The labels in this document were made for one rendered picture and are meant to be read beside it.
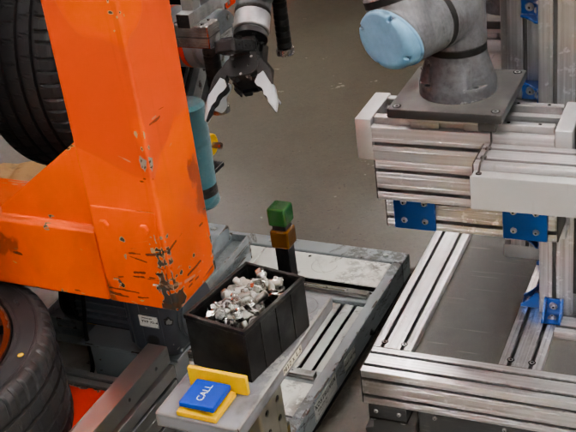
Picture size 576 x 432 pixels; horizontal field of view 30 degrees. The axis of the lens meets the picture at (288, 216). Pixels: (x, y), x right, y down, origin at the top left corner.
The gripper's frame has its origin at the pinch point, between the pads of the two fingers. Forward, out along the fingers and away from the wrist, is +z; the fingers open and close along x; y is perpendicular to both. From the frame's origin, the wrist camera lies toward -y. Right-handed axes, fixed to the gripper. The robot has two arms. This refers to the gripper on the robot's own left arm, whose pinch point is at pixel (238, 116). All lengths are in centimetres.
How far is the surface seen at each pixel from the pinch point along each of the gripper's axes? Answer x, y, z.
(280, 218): -5.6, 10.6, 17.8
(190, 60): 21.9, 16.8, -26.3
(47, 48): 41.3, -8.9, -17.5
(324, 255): 20, 100, -11
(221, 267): 40, 77, 0
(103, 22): 7.7, -37.6, 0.9
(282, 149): 58, 151, -74
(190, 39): 13.0, 0.7, -20.4
